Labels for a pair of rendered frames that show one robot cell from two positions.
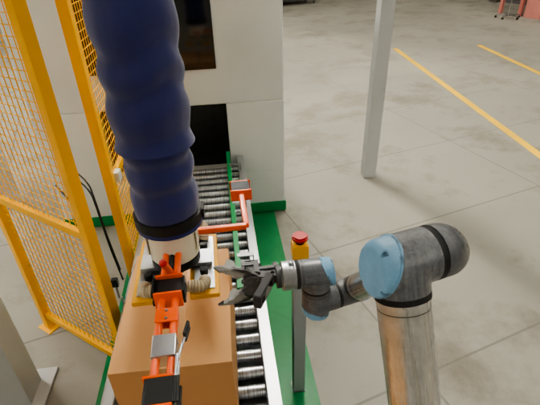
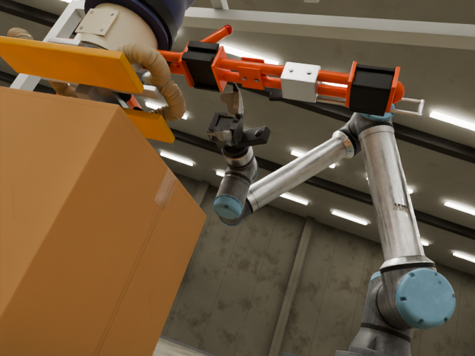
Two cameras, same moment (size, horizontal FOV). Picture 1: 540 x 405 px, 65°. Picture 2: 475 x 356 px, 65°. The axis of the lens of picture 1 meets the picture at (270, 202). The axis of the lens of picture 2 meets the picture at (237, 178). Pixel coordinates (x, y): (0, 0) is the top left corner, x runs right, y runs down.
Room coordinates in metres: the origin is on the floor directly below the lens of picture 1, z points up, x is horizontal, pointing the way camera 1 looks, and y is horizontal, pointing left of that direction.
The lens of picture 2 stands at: (0.51, 0.86, 0.73)
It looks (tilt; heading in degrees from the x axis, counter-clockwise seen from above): 22 degrees up; 297
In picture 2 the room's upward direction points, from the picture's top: 20 degrees clockwise
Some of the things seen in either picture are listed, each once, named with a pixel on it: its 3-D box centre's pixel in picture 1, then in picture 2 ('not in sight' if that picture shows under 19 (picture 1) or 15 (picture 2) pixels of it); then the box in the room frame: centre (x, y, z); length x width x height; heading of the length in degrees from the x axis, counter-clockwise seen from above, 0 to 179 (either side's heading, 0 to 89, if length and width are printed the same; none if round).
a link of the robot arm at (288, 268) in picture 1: (287, 274); (237, 149); (0.99, -0.05, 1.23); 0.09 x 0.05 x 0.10; 7
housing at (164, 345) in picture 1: (165, 349); (300, 82); (0.74, 0.28, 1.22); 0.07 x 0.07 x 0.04; 7
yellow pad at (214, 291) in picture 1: (203, 260); (111, 113); (1.21, 0.25, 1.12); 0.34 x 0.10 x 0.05; 7
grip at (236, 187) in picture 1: (240, 190); not in sight; (1.53, 0.12, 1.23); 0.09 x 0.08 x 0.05; 97
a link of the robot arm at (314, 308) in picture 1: (318, 298); (231, 197); (1.01, -0.15, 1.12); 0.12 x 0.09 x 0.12; 110
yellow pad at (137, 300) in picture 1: (150, 266); (67, 58); (1.19, 0.44, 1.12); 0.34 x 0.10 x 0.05; 7
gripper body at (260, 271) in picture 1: (260, 276); (228, 134); (0.99, 0.04, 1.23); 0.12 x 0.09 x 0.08; 97
